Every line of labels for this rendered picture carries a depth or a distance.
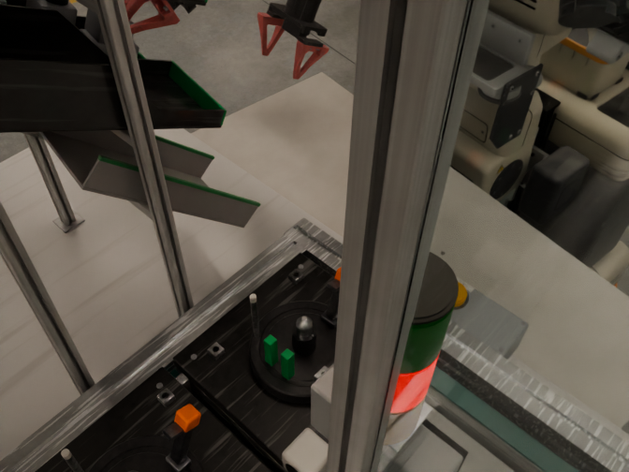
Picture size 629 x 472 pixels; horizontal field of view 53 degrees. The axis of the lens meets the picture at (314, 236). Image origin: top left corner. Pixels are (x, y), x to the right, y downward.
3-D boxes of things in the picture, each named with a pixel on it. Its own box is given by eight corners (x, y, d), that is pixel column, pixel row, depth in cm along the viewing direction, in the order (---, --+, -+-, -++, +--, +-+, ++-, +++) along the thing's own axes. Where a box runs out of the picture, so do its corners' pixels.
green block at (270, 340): (271, 355, 79) (270, 333, 75) (278, 361, 78) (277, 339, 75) (265, 361, 78) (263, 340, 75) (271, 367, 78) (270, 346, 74)
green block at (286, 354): (287, 368, 78) (286, 347, 74) (295, 375, 77) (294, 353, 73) (281, 375, 77) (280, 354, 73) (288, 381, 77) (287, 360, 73)
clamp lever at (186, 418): (179, 448, 70) (190, 401, 67) (190, 460, 70) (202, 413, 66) (153, 464, 68) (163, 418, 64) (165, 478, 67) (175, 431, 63)
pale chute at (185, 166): (197, 178, 100) (212, 155, 99) (244, 228, 93) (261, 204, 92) (36, 128, 77) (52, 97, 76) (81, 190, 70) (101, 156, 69)
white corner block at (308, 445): (307, 438, 76) (307, 424, 73) (335, 464, 74) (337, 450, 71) (280, 467, 74) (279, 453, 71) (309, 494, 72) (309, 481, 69)
